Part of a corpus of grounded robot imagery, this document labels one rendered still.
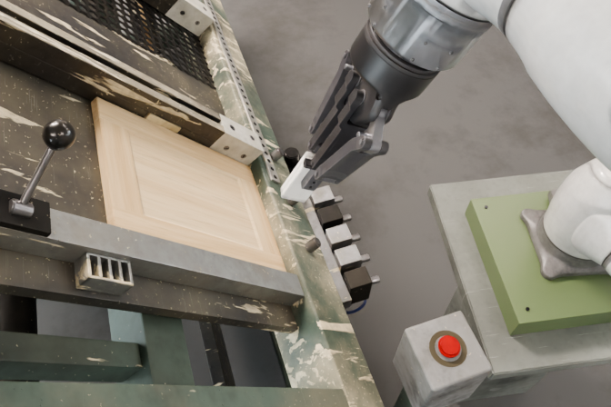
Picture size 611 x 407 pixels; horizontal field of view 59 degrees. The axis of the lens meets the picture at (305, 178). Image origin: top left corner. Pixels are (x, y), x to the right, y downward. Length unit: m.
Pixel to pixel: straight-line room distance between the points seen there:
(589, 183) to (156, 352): 0.84
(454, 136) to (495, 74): 0.51
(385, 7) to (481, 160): 2.16
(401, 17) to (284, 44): 2.61
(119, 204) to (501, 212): 0.89
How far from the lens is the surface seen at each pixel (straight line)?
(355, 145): 0.48
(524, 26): 0.36
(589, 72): 0.33
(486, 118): 2.76
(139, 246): 0.84
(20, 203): 0.74
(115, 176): 0.94
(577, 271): 1.34
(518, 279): 1.30
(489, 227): 1.35
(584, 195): 1.18
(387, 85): 0.46
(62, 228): 0.78
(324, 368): 1.05
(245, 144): 1.23
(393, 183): 2.39
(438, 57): 0.44
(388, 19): 0.43
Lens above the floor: 1.90
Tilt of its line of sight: 53 degrees down
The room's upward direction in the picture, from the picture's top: straight up
